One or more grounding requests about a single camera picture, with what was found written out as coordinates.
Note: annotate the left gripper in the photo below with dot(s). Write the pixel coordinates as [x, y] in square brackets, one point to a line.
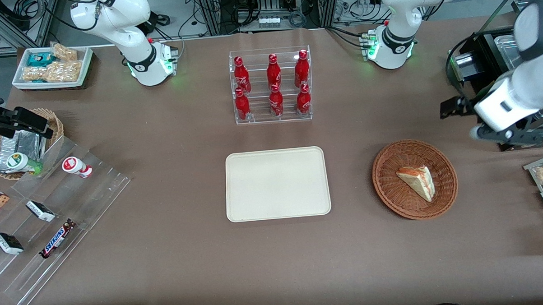
[465, 105]

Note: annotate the triangular sandwich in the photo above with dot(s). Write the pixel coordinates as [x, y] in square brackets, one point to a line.
[418, 181]

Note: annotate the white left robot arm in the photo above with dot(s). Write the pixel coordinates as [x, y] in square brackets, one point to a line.
[398, 26]

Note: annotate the small oval wicker basket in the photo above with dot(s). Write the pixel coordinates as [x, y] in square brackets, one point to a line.
[56, 124]

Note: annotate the metal tray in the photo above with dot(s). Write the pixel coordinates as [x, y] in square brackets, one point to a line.
[531, 168]

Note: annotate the white rectangular snack tray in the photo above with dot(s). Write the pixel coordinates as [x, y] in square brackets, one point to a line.
[85, 64]

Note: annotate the large round brown wicker basket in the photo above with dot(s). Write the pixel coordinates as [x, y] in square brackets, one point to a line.
[390, 184]

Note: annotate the cream plastic serving tray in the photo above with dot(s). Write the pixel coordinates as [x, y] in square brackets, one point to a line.
[277, 184]

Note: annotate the silver foil snack pack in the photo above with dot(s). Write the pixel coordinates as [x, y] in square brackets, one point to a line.
[25, 145]

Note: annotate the green white yogurt bottle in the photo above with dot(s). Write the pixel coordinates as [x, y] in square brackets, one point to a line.
[21, 162]

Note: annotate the large rice cracker bag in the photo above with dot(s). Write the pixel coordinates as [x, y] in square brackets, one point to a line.
[58, 72]

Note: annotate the red white yogurt bottle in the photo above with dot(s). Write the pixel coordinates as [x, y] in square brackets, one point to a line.
[75, 166]

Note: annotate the teal snack packet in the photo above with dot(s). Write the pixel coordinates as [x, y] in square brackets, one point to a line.
[40, 59]

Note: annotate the small rice cracker bag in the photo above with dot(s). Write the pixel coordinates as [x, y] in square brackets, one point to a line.
[64, 52]

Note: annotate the clear plastic warmer pan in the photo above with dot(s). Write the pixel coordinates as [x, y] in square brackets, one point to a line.
[507, 49]

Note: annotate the black white snack pack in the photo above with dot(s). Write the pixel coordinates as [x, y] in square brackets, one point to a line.
[41, 211]
[9, 244]

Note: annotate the black food warmer machine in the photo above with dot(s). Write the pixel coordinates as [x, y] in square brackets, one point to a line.
[484, 50]

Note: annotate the clear acrylic stepped display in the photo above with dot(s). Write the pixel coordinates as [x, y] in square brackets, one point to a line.
[88, 195]

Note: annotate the Snickers chocolate bar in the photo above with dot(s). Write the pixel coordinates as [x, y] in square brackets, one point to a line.
[57, 239]

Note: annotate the red cola bottle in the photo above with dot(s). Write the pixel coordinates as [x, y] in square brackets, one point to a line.
[276, 102]
[242, 106]
[303, 101]
[301, 70]
[241, 77]
[273, 73]

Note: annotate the clear acrylic bottle rack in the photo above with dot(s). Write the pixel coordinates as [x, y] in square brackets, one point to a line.
[259, 114]

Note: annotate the white power strip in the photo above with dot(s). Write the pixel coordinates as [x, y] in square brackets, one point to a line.
[269, 21]

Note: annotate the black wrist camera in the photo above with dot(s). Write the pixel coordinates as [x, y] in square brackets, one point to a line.
[455, 107]

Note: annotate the aluminium frame beam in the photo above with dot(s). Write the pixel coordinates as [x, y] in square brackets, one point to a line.
[18, 26]

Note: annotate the aluminium equipment frame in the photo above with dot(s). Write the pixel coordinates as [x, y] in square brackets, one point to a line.
[266, 3]

